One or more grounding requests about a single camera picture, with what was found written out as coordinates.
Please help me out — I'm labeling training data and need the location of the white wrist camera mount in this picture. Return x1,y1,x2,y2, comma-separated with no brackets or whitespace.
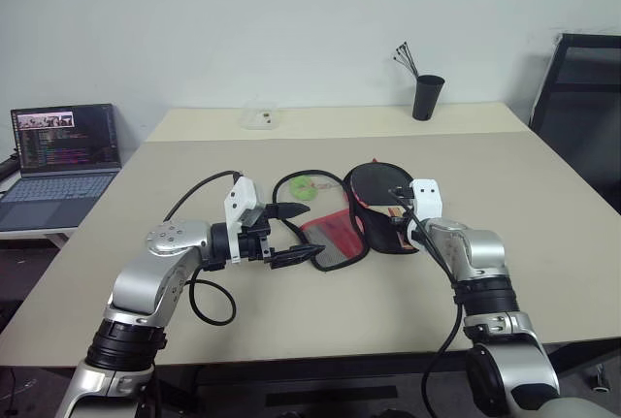
222,177,267,264
409,177,444,221

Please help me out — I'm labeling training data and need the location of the grey open laptop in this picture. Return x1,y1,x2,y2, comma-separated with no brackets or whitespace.
0,103,122,233

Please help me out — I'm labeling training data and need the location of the green plush charm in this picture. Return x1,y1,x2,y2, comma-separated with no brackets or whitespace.
287,177,314,202

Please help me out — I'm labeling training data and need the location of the black table frame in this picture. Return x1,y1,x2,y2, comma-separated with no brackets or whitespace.
145,328,621,418

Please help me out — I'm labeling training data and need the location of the black plastic cup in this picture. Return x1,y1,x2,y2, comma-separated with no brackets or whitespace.
411,75,446,122

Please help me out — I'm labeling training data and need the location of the black thin sticks bundle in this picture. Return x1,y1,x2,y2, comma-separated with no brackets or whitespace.
390,41,423,79

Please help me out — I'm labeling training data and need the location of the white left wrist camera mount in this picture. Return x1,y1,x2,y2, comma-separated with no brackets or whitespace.
222,177,267,264

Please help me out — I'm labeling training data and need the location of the white side table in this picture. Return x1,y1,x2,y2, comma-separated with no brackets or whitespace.
0,221,83,250

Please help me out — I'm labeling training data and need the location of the black cylindrical object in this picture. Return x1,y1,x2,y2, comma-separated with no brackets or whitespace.
0,155,20,182

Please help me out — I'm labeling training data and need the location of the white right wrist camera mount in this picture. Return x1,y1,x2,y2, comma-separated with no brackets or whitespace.
409,177,444,221

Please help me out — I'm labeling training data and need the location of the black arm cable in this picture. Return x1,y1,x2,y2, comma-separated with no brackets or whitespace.
387,186,465,407
162,170,243,327

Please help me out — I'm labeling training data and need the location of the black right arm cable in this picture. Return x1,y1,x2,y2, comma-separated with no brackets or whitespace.
387,186,465,407

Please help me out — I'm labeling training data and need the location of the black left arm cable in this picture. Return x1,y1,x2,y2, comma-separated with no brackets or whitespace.
162,170,243,327

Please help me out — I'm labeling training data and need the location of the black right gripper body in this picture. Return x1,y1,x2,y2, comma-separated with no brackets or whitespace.
387,205,414,248

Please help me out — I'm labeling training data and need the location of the clear plastic box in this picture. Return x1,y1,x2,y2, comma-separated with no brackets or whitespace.
240,101,283,131

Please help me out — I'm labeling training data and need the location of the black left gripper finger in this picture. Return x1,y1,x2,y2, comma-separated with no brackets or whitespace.
264,201,312,220
265,243,328,272

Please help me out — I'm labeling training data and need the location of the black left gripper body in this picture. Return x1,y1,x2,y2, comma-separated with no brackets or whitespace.
239,204,274,264

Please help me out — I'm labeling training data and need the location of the black red mesh paddle case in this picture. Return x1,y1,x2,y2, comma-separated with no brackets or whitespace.
271,158,421,273

